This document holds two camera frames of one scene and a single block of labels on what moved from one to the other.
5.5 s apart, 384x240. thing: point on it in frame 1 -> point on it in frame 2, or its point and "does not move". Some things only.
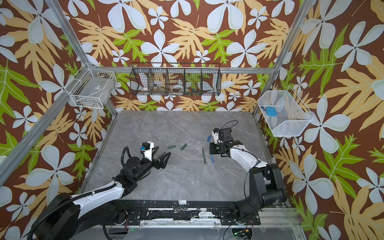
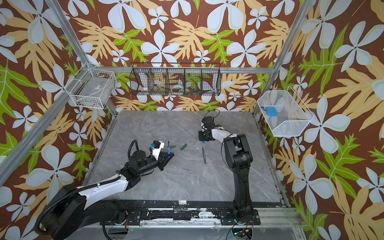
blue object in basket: x=270 y=111 does not move
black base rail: x=136 y=213 does not move
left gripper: x=161 y=163 does not move
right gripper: x=218 y=147 -> x=202 y=135
